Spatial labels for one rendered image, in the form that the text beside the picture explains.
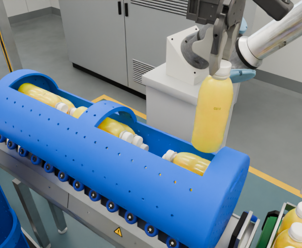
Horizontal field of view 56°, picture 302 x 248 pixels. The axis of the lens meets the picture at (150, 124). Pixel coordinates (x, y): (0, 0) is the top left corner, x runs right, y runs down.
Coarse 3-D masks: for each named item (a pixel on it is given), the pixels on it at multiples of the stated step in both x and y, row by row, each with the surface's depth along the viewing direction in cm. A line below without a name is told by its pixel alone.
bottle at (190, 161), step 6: (174, 156) 85; (180, 156) 83; (186, 156) 82; (192, 156) 82; (198, 156) 83; (174, 162) 84; (180, 162) 82; (186, 162) 81; (192, 162) 81; (198, 162) 80; (204, 162) 80; (186, 168) 81; (192, 168) 80; (198, 168) 80; (204, 168) 79; (198, 174) 79
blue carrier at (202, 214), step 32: (0, 96) 99; (64, 96) 119; (0, 128) 102; (32, 128) 91; (64, 128) 85; (96, 128) 81; (64, 160) 86; (96, 160) 78; (128, 160) 74; (160, 160) 71; (224, 160) 69; (128, 192) 74; (160, 192) 69; (192, 192) 66; (224, 192) 64; (160, 224) 72; (192, 224) 66; (224, 224) 79
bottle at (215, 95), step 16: (208, 80) 58; (224, 80) 57; (208, 96) 58; (224, 96) 57; (208, 112) 60; (224, 112) 60; (208, 128) 62; (224, 128) 64; (192, 144) 68; (208, 144) 65
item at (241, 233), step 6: (246, 216) 78; (240, 222) 77; (246, 222) 76; (240, 228) 75; (246, 228) 79; (234, 234) 74; (240, 234) 73; (234, 240) 74; (240, 240) 75; (228, 246) 78; (234, 246) 75
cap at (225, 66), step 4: (224, 60) 58; (220, 64) 56; (224, 64) 56; (228, 64) 56; (220, 68) 55; (224, 68) 55; (228, 68) 55; (216, 72) 56; (220, 72) 56; (224, 72) 56; (228, 72) 56
